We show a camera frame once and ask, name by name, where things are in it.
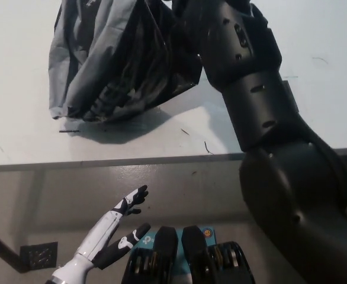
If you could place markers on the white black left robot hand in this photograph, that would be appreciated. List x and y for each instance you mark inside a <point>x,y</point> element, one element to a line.
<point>101,233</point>

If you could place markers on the black grey plastic bag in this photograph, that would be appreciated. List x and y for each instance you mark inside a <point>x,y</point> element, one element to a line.
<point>102,59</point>

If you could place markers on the black perforated floor plate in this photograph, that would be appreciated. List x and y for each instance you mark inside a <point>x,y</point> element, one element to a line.
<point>38,256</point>

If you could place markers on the black slanted table leg bar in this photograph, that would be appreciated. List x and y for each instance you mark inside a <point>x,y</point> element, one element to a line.
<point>1,247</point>

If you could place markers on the small black tape strip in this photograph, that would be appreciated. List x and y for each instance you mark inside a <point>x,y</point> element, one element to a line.
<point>69,130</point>

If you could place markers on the black tape patch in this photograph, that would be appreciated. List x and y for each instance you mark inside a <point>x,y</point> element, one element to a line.
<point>292,97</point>

